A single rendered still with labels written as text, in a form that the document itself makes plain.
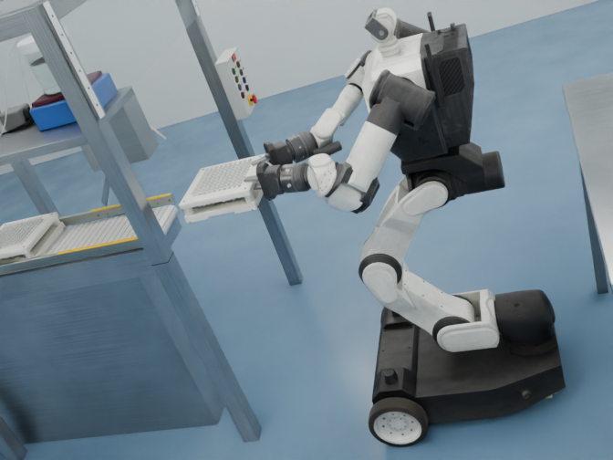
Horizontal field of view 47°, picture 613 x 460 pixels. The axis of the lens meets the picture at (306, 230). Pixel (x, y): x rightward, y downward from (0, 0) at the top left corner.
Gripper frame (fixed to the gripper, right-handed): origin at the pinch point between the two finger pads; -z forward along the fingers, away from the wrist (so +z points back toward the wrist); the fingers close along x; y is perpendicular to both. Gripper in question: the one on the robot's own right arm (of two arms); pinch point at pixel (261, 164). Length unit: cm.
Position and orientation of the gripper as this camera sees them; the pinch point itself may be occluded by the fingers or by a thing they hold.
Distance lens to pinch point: 232.7
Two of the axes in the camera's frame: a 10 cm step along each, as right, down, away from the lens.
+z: 8.9, -4.2, 1.9
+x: 2.9, 8.2, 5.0
